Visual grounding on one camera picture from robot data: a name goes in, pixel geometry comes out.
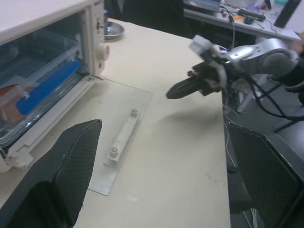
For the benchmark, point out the clear food container blue lid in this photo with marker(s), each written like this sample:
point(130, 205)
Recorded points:
point(45, 92)

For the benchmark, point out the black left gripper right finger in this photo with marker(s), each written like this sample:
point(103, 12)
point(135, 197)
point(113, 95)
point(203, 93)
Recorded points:
point(266, 180)

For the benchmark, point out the white oven knob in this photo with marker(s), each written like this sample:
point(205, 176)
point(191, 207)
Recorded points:
point(103, 52)

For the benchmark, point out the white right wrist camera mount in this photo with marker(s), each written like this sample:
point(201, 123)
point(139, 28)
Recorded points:
point(200, 45)

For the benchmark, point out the round metal bowl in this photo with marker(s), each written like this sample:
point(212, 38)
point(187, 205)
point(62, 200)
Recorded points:
point(114, 29)

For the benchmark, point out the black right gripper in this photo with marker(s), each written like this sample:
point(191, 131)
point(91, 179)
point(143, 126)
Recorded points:
point(210, 76)

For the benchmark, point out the grey cluttered desk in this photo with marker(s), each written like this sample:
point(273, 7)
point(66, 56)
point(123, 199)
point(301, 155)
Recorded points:
point(237, 19)

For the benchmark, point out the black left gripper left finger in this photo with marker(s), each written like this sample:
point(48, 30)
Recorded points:
point(59, 171)

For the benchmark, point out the white toaster oven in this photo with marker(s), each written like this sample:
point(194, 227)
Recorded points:
point(47, 21)

